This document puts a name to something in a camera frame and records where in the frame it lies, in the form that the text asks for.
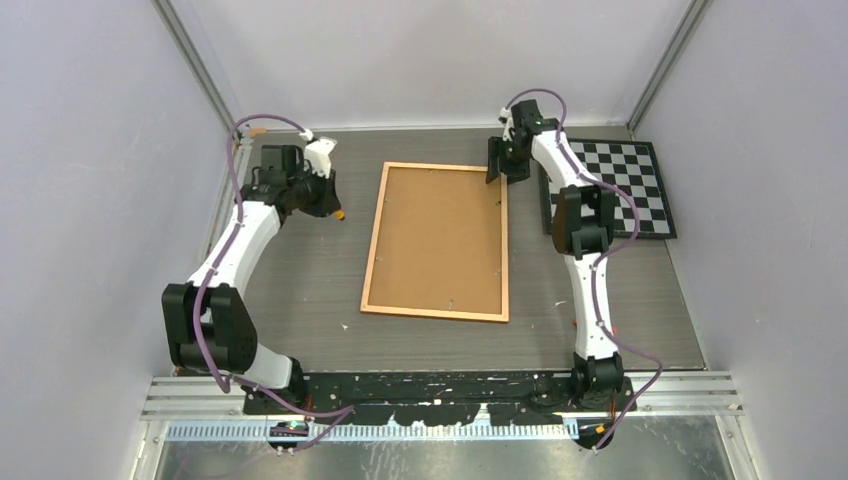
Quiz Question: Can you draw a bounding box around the wooden picture frame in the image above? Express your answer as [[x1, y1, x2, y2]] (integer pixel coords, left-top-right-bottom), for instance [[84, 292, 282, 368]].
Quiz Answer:
[[360, 162, 510, 324]]

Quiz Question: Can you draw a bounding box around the purple cable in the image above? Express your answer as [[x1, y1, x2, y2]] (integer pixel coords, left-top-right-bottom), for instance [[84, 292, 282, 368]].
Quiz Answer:
[[503, 87, 664, 454], [192, 113, 358, 454]]

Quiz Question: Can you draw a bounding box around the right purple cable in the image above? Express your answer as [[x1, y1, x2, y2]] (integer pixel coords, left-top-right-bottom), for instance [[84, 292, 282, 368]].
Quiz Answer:
[[503, 87, 664, 454]]

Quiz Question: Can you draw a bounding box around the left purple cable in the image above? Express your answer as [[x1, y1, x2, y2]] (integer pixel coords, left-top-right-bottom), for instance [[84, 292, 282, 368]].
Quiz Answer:
[[192, 113, 358, 454]]

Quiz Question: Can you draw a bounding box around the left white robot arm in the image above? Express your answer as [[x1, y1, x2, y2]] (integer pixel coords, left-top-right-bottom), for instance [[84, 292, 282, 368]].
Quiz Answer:
[[162, 137, 344, 414]]

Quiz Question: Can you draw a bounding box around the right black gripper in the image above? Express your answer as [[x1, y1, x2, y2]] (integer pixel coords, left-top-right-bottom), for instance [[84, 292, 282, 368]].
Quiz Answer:
[[484, 136, 529, 185]]

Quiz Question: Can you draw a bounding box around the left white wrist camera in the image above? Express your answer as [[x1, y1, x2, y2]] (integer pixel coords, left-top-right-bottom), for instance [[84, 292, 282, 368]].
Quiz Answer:
[[299, 129, 337, 179]]

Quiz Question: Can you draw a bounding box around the black white chessboard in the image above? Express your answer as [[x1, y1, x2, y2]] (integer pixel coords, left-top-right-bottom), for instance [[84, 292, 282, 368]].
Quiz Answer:
[[570, 139, 678, 240]]

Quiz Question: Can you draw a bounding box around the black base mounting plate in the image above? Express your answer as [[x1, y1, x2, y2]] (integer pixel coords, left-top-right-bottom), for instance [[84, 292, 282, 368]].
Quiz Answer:
[[244, 370, 635, 427]]

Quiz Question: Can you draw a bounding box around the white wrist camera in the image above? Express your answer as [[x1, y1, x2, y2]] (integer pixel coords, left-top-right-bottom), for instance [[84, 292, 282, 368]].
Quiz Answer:
[[498, 108, 515, 143], [299, 129, 337, 179]]

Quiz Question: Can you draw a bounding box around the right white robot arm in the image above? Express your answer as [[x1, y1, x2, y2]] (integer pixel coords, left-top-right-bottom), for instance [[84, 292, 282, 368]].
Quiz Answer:
[[485, 100, 624, 411]]

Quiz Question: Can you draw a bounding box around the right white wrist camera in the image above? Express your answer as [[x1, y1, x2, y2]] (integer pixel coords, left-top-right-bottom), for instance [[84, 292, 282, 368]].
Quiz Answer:
[[498, 108, 515, 143]]

